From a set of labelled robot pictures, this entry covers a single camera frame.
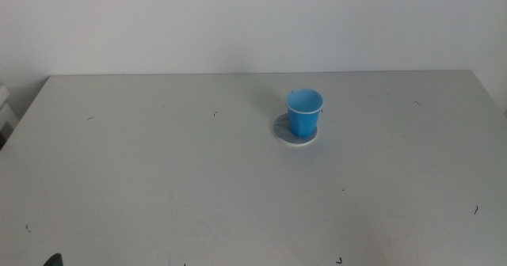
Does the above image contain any blue plastic cup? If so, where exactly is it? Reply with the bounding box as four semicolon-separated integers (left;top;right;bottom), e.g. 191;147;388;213
284;87;324;139

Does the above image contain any round grey cup mat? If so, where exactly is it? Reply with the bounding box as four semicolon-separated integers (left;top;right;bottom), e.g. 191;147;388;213
271;112;318;147

